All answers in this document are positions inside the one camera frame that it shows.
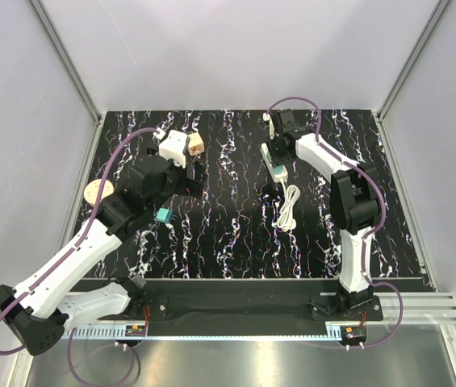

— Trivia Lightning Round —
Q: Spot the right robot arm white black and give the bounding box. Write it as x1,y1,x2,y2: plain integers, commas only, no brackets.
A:
262,110,385,320

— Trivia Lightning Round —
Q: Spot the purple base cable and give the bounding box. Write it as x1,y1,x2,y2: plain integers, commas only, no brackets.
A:
303,281,404,351
68,326,141,385

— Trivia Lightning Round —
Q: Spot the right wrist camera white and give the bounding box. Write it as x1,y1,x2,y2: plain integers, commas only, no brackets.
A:
262,112,275,139

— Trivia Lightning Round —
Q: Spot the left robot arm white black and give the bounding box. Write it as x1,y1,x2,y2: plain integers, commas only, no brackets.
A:
0,155,206,356

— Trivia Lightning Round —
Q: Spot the white power strip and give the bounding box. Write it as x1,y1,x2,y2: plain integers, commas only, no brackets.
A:
261,144,288,183

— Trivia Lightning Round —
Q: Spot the dark teal charger plug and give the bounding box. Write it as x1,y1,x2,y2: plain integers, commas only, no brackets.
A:
156,208,176,224

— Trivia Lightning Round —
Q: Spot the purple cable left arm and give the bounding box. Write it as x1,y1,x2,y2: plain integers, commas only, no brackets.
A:
0,127,164,356

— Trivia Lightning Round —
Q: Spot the round pink power socket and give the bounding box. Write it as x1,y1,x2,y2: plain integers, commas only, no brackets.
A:
83,179,115,207

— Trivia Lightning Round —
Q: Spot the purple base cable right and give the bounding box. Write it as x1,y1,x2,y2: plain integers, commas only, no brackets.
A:
303,281,404,351

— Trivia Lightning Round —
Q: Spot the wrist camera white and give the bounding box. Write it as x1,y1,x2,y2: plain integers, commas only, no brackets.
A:
158,130,189,168
262,112,275,139

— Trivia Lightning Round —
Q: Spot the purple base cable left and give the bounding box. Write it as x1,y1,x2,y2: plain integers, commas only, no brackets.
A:
68,326,141,385

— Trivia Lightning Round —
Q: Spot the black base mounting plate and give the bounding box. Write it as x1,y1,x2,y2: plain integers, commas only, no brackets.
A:
145,279,383,339

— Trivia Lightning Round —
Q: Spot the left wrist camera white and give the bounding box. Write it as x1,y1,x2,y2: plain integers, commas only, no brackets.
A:
158,130,189,168

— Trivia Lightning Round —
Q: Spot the beige cube socket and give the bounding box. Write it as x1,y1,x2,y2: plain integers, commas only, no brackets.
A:
187,132,205,156

